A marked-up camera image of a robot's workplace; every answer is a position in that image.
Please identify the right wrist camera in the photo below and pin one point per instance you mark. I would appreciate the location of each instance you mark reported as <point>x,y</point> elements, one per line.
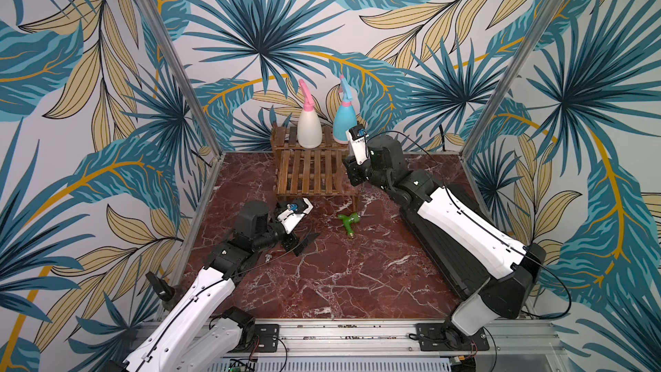
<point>357,138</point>

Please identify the green hose nozzle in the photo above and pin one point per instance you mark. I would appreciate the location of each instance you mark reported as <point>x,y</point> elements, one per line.
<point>348,221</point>

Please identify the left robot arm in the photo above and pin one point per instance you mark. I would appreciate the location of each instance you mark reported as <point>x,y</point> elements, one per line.
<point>175,345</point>

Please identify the wooden slatted step shelf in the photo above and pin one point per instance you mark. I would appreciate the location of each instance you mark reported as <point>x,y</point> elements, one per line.
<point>317,171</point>

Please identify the black plastic tool case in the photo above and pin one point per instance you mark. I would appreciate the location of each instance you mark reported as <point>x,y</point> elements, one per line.
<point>462,271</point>

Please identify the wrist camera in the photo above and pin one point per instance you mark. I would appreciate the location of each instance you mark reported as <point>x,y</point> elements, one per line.
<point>293,213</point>
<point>357,138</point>

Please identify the aluminium front rail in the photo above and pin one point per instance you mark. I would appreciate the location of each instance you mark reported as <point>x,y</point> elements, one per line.
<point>373,337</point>

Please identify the white spray bottle pink top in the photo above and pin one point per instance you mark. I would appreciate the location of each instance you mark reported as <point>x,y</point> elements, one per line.
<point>309,129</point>

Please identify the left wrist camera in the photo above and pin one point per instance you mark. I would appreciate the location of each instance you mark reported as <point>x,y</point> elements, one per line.
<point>293,213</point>

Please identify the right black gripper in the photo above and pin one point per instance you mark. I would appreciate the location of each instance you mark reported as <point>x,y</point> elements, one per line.
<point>352,169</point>

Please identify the blue spray bottle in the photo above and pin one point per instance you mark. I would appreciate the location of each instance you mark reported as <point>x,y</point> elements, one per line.
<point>345,117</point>

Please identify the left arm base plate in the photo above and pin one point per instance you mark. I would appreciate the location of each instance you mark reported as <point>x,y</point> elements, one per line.
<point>257,337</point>

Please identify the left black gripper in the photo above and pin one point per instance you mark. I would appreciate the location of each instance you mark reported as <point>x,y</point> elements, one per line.
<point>291,242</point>

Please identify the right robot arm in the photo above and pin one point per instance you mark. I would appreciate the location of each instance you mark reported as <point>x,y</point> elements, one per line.
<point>512,267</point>

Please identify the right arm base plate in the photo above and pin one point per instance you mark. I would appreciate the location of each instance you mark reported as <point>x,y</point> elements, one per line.
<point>446,338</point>

